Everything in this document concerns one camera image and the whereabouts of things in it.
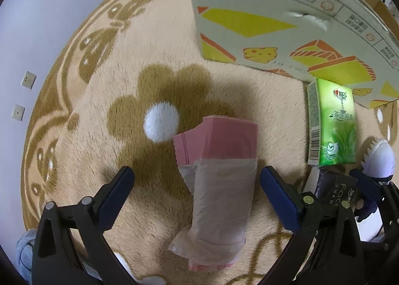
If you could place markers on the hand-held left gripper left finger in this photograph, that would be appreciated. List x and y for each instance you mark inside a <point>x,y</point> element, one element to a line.
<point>115,191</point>

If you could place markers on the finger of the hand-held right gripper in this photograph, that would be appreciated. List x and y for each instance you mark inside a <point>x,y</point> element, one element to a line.
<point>366,185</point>

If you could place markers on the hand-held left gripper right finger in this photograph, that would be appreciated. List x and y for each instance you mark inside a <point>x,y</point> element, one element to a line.
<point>280,197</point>

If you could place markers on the purple-haired doll plush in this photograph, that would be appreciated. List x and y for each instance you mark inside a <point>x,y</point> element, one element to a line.
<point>380,160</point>

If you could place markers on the pink pack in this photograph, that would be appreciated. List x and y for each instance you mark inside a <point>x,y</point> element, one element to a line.
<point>224,179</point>

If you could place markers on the cardboard box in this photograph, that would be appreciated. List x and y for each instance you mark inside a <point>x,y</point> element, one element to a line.
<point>265,7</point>

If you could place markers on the dark tissue pack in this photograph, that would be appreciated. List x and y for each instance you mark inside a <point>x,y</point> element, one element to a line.
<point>335,186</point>

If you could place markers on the beige flower printed blanket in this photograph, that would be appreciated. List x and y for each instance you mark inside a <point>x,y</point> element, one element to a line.
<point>109,147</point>

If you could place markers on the green tissue pack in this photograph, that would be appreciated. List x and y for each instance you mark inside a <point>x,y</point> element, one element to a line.
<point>336,122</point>

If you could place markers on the person's blue jeans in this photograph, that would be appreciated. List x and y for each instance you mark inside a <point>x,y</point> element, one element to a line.
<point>26,250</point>

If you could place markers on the white wall socket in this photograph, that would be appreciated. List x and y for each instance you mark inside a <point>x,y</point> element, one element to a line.
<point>28,79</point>
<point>18,112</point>

